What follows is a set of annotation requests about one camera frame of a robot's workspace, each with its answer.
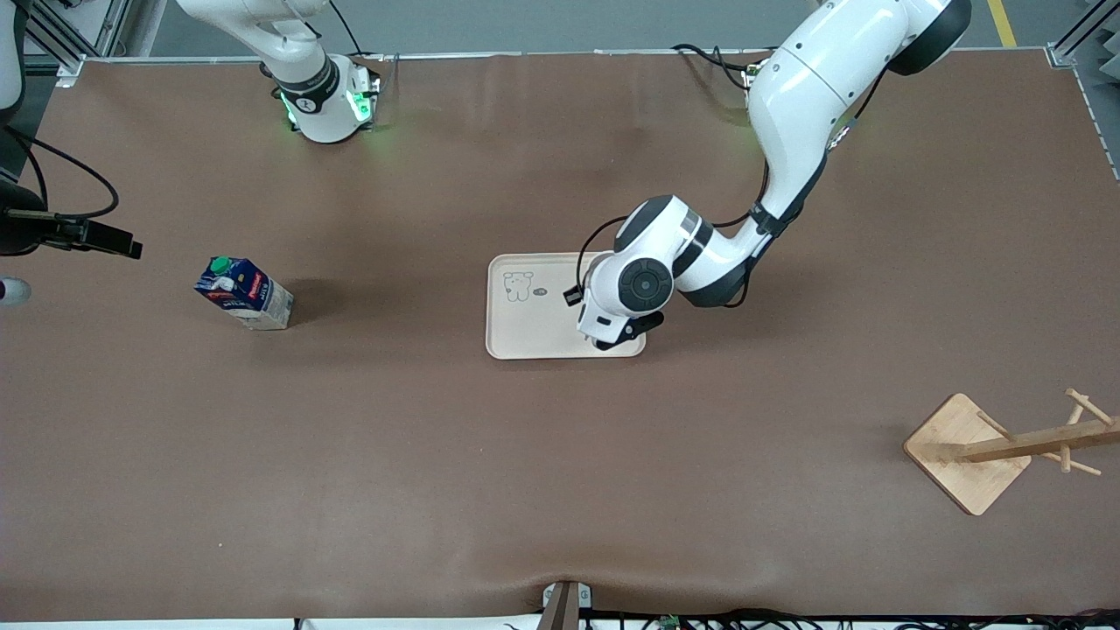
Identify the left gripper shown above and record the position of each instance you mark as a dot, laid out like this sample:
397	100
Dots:
572	296

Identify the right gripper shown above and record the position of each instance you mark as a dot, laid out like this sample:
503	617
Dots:
19	232

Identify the blue milk carton green cap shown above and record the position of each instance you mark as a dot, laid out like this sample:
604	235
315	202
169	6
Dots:
249	297

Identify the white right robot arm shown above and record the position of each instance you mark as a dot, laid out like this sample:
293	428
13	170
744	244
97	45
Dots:
319	109

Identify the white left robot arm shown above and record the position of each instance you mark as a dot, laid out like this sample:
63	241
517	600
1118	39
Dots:
805	79

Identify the cream tray with bear print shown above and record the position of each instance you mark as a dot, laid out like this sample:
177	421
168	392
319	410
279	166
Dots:
525	328

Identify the wooden cup rack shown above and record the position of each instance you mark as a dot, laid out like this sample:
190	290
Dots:
962	455

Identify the brown table mat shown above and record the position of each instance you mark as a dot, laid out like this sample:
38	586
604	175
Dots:
560	481

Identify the aluminium frame profile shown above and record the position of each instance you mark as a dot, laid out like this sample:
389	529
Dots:
105	26
1063	54

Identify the metal table edge bracket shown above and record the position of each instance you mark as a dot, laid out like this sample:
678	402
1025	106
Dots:
564	608

